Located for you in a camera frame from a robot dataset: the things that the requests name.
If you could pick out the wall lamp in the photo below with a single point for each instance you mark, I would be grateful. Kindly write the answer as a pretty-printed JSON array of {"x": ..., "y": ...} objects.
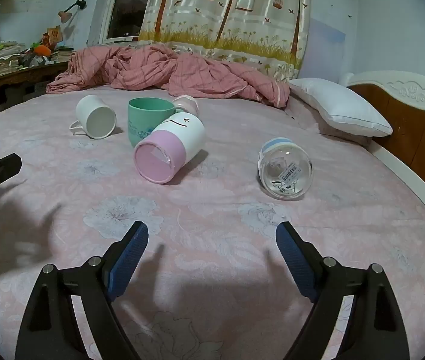
[{"x": 64, "y": 15}]

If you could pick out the tree print curtain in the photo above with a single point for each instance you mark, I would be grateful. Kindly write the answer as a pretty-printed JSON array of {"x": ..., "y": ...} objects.
[{"x": 227, "y": 15}]

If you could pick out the pink and white cup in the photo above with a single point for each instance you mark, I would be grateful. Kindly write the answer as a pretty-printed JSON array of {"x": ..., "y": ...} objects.
[{"x": 176, "y": 138}]

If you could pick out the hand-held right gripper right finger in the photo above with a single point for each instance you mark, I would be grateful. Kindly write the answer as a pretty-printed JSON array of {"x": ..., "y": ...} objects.
[{"x": 295, "y": 258}]

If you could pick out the stack of books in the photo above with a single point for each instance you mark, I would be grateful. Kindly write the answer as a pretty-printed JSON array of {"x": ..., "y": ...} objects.
[{"x": 61, "y": 54}]

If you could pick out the white and wooden headboard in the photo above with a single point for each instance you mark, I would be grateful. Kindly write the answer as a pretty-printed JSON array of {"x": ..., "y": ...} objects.
[{"x": 415, "y": 123}]

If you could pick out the bed with pink floral sheet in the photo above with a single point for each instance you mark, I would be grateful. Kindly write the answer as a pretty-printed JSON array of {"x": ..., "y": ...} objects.
[{"x": 212, "y": 213}]

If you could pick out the small pale pink cup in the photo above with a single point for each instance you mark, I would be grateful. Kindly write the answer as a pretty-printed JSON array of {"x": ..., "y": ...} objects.
[{"x": 188, "y": 104}]

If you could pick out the window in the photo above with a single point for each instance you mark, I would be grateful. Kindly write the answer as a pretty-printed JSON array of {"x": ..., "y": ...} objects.
[{"x": 129, "y": 7}]

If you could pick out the wooden desk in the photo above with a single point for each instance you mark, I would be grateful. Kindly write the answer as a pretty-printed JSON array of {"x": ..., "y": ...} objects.
[{"x": 21, "y": 78}]

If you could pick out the green cup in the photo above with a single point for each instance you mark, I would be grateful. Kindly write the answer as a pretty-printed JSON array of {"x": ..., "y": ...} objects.
[{"x": 141, "y": 120}]

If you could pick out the white pillow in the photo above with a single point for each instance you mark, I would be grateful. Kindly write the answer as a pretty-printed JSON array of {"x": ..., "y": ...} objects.
[{"x": 340, "y": 108}]

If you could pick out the clear glass cup striped lid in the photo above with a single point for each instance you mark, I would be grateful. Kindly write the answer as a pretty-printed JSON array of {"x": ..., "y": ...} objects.
[{"x": 285, "y": 172}]

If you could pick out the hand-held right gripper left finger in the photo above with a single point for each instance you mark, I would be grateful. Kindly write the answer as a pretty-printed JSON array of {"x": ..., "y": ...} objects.
[{"x": 129, "y": 255}]

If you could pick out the pile of papers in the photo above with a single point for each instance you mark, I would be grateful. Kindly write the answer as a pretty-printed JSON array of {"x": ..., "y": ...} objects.
[{"x": 4, "y": 58}]

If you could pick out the orange toy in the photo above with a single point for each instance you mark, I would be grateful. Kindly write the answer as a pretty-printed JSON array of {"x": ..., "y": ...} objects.
[{"x": 42, "y": 50}]

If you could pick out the pink checked blanket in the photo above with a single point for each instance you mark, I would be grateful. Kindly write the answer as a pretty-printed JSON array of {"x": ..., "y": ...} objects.
[{"x": 152, "y": 67}]

